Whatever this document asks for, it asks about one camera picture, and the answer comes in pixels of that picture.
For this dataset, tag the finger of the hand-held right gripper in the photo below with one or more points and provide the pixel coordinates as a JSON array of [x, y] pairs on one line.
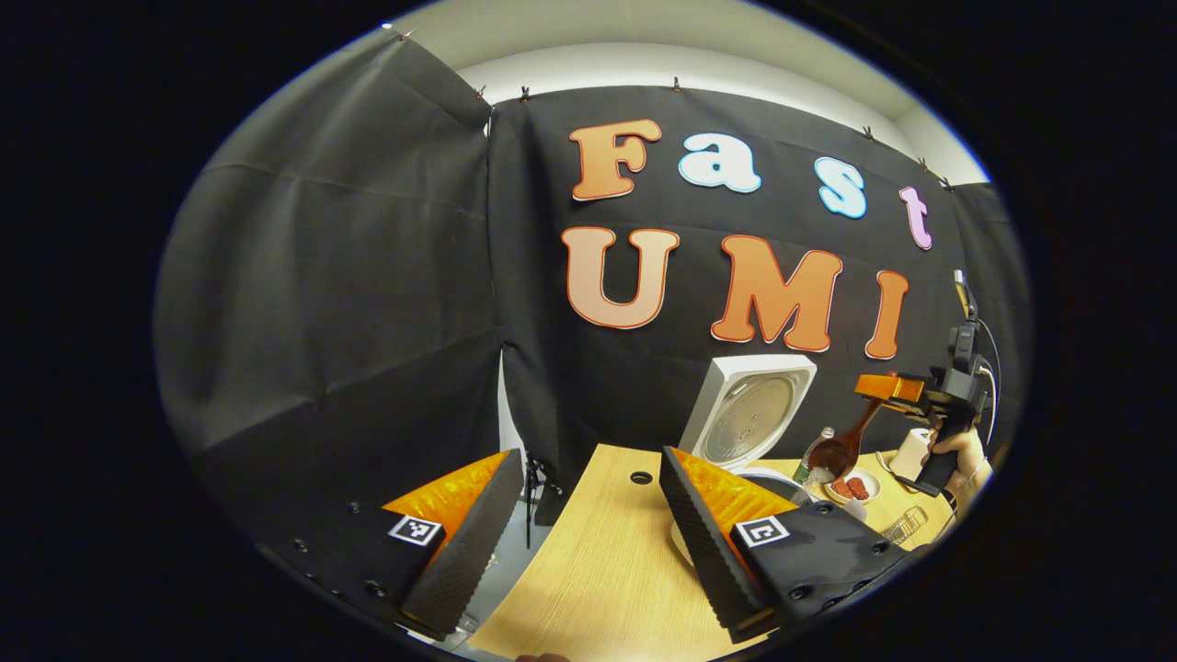
[[887, 386]]

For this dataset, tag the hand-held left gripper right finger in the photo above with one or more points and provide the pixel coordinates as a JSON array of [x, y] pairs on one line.
[[703, 542]]

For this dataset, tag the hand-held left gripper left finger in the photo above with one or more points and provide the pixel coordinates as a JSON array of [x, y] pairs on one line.
[[474, 542]]

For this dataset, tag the wooden spoon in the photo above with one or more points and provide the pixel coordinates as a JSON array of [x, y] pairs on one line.
[[832, 455]]

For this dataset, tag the white rice cooker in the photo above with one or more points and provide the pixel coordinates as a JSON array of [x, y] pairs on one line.
[[754, 418]]

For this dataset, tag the cream toaster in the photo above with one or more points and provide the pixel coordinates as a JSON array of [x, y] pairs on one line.
[[906, 455]]

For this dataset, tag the black tripod stand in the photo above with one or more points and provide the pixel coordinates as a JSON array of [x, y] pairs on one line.
[[531, 496]]

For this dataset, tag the white round plate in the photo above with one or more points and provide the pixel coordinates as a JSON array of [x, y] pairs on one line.
[[874, 483]]

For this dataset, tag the red meat piece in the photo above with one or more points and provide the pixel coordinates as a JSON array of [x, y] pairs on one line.
[[842, 488], [860, 485]]

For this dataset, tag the clear plastic bottle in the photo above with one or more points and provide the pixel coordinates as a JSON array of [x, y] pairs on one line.
[[805, 464]]

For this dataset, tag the black backdrop cloth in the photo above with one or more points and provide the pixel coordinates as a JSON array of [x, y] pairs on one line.
[[368, 322]]

